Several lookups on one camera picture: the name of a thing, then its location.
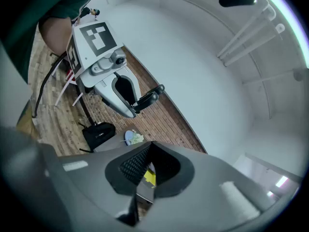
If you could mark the white frame chair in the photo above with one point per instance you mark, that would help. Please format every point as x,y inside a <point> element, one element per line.
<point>64,91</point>

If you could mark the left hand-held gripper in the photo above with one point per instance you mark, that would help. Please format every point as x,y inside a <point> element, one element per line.
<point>96,40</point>

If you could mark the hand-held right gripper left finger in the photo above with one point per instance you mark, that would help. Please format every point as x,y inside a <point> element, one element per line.
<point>96,190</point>

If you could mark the white wall pipe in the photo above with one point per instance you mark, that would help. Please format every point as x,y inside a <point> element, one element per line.
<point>241,32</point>
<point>253,49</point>
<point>241,43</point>

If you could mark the light blue plate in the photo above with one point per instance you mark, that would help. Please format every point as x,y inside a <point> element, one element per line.
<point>127,136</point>

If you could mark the grey wall conduit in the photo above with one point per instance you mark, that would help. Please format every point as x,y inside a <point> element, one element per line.
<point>300,74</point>

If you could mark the person's olive trousers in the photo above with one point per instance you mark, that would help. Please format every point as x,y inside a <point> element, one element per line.
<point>26,127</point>

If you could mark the person's left forearm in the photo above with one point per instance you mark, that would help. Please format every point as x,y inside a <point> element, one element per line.
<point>54,35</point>

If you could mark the dark green printed t-shirt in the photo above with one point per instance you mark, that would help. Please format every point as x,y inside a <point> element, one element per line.
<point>29,6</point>

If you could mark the ceiling light tube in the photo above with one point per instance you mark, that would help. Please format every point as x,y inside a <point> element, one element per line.
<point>282,181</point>

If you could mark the yellow fabric bag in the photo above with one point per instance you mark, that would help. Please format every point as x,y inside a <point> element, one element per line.
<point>149,178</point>

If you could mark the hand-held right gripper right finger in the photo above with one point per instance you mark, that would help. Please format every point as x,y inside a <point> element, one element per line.
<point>205,178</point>

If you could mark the black backpack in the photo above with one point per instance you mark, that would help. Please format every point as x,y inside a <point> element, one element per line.
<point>99,134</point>

